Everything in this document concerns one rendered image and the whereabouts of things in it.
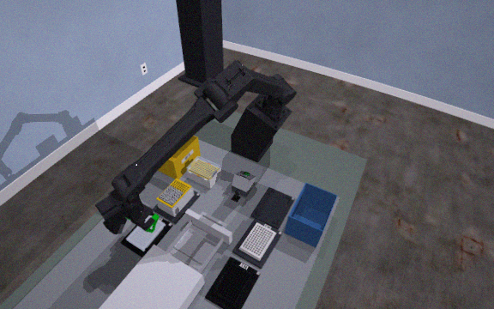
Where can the blue open-top bin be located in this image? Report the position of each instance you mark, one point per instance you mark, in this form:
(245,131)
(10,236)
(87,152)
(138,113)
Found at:
(309,214)

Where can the yellow open-top bin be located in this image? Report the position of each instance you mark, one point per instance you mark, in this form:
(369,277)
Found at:
(175,167)

